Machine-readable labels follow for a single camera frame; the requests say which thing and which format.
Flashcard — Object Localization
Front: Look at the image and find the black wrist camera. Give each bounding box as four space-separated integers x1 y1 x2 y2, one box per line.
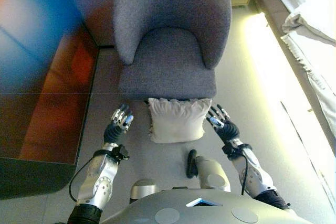
111 144 130 161
222 139 244 159

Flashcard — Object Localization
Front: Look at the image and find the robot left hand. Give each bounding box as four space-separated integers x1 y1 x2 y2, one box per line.
103 104 135 143

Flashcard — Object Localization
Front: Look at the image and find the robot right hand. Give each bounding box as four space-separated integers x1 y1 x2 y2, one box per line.
205 104 241 145

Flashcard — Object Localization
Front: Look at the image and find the silver robot leg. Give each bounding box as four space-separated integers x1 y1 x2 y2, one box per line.
130 179 159 205
185 149 232 193

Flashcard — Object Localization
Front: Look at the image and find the white duvet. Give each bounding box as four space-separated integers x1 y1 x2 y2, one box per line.
270 0 336 138

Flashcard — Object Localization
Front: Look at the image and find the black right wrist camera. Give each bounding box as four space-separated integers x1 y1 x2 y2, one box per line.
222 139 244 159

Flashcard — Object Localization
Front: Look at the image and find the grey fabric armchair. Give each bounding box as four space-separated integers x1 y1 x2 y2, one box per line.
113 0 233 102

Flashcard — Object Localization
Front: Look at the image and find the dark glossy cabinet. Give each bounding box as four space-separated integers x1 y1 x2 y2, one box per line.
0 0 101 200

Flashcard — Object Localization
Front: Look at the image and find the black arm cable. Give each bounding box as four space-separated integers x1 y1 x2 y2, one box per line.
68 155 93 201
240 155 249 196

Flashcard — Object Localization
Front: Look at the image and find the silver robot torso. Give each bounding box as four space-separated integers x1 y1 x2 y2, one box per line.
101 187 313 224

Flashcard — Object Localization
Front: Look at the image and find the silver robot left leg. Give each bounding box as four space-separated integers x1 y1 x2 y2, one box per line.
130 179 159 205

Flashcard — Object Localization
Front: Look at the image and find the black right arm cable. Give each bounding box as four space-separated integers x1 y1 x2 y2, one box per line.
240 155 249 196

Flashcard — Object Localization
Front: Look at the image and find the silver robot right leg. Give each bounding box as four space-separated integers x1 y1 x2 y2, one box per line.
185 149 232 193

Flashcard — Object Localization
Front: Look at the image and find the white cushion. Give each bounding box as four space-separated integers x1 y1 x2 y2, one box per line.
147 97 213 144

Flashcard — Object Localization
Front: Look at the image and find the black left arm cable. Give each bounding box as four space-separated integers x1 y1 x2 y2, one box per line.
68 155 93 201

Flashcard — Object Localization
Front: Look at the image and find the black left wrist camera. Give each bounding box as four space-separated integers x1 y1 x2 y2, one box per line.
111 144 130 161

